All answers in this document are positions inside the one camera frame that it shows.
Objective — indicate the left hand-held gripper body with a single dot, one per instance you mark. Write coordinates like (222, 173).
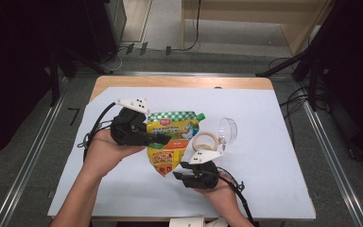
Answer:
(127, 127)

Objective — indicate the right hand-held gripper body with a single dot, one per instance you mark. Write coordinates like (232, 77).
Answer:
(204, 176)

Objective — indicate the yellow green spout pouch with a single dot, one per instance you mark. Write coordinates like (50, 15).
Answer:
(170, 126)

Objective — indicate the clear jar with hinged lid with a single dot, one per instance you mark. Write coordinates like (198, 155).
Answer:
(228, 129)

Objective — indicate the person's right hand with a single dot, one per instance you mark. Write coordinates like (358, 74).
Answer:
(222, 194)

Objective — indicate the person's left hand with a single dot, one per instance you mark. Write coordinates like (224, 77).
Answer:
(104, 154)

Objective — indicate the white device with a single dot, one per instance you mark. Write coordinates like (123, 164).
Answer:
(187, 222)

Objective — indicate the wooden table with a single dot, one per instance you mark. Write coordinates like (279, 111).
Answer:
(186, 81)

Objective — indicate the white paper sheet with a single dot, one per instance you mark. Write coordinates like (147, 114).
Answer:
(274, 176)

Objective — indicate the black metal stand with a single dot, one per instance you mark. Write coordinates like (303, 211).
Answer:
(54, 78)
(312, 63)

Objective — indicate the black cabinet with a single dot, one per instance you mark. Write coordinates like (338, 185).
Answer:
(105, 28)

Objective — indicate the black curtain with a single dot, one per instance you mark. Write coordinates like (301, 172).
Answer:
(12, 78)
(359, 78)

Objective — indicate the light wooden shelf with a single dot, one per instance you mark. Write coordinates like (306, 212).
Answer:
(296, 28)

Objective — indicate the metal floor rail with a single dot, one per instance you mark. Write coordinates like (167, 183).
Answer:
(186, 74)
(334, 164)
(28, 170)

